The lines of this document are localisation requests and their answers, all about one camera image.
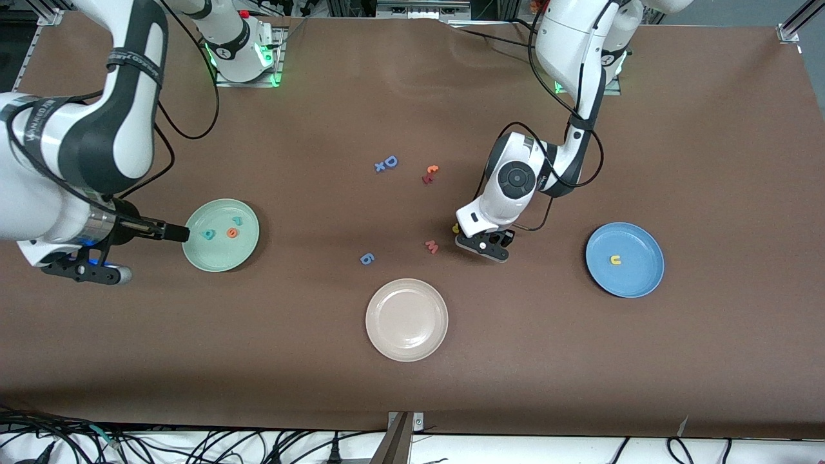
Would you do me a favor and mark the mint green plate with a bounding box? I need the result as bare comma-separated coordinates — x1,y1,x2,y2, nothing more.
182,198,260,273

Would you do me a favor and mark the brown table cover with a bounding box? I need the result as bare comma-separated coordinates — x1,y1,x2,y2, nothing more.
0,12,825,440

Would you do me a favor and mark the beige plate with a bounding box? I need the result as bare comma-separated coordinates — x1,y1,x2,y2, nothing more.
365,278,449,363

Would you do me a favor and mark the blue plate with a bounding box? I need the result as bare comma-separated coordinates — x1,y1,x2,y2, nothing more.
585,222,665,299

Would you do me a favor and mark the aluminium corner profile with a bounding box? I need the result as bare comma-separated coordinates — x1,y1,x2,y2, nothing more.
777,0,825,44

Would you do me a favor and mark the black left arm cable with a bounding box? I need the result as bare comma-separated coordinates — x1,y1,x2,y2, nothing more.
474,0,605,231

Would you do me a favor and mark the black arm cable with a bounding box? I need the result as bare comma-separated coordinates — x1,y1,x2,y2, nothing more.
6,0,220,220
474,0,605,231

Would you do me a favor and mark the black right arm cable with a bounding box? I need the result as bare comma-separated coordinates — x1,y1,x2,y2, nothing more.
6,0,220,220

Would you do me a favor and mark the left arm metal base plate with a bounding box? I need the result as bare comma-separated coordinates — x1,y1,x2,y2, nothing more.
553,48,623,96

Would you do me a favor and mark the cable with teal connector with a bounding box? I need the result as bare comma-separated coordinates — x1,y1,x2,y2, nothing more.
90,424,122,449

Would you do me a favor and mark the aluminium table frame rail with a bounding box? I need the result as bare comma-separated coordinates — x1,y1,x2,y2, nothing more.
35,0,65,26

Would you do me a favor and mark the aluminium profile post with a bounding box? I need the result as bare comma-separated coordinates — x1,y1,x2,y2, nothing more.
369,411,426,464

